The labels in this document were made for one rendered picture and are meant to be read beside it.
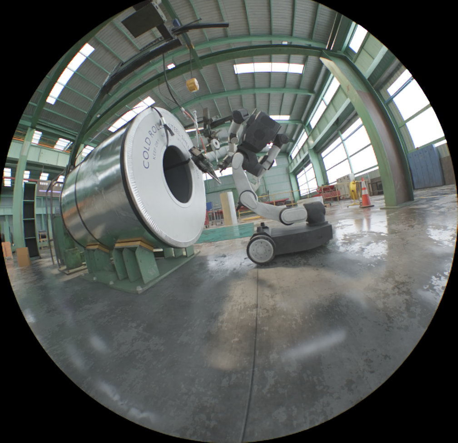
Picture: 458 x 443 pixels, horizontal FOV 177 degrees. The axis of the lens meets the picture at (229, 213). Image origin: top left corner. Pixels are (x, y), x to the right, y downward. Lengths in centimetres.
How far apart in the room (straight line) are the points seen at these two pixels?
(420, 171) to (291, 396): 958
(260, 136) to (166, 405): 144
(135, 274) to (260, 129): 144
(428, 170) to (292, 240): 891
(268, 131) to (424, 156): 888
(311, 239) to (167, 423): 112
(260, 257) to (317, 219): 54
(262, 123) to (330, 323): 126
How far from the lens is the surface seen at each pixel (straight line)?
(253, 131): 123
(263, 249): 101
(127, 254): 113
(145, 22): 115
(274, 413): 37
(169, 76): 406
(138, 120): 100
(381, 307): 59
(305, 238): 106
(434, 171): 929
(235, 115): 136
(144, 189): 85
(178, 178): 155
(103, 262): 155
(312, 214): 121
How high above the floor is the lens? 36
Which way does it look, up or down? 1 degrees up
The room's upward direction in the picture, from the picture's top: 10 degrees counter-clockwise
